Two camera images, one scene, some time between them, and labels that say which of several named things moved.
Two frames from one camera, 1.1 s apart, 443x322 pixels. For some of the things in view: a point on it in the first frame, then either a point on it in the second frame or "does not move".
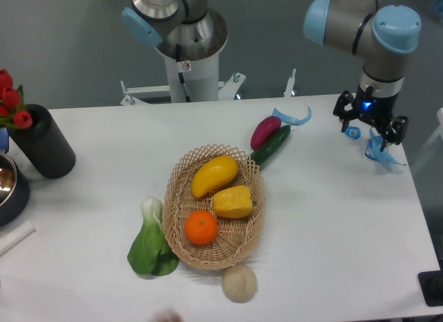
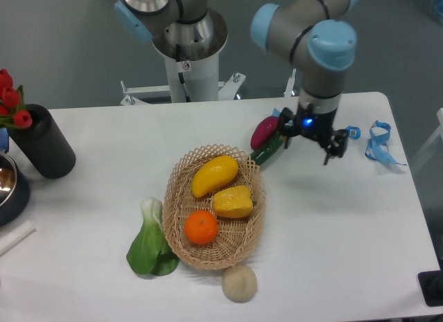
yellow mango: x=213 y=174 does not move
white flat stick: x=16 y=236 does not move
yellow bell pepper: x=233 y=202 does not move
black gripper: x=378 y=111 to x=318 y=126
